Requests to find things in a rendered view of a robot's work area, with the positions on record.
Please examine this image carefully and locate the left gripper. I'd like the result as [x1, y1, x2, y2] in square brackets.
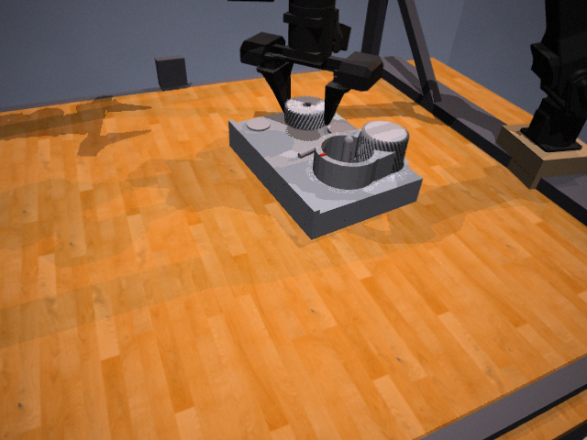
[240, 3, 383, 126]

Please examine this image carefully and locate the silver toothed gear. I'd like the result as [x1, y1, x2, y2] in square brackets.
[284, 95, 326, 131]

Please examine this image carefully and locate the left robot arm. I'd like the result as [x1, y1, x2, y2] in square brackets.
[333, 0, 587, 152]

